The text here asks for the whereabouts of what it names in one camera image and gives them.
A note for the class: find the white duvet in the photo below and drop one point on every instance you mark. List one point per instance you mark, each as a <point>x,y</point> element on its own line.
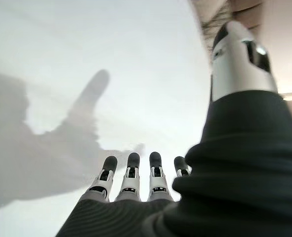
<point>111,49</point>

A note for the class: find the woven fringed cushion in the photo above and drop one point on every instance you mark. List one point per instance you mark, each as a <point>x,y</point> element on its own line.
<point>215,22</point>

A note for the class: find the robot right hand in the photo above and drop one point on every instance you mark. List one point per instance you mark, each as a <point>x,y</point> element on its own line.
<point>234,172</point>

